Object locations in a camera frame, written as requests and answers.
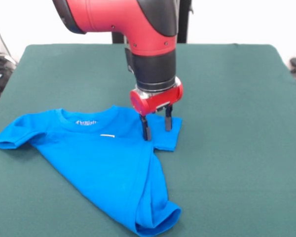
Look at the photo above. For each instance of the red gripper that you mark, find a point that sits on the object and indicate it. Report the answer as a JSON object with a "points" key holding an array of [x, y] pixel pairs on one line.
{"points": [[160, 100]]}

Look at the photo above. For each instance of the blue laundry item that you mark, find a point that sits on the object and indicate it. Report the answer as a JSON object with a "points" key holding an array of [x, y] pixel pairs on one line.
{"points": [[101, 168]]}

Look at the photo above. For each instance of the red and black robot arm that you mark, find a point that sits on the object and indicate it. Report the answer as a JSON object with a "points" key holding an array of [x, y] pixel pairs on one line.
{"points": [[128, 22]]}

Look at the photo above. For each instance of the dark green table cloth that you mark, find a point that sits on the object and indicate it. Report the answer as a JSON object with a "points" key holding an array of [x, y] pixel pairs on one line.
{"points": [[236, 148]]}

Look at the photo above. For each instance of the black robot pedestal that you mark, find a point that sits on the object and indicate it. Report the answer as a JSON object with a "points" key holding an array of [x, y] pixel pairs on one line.
{"points": [[185, 22]]}

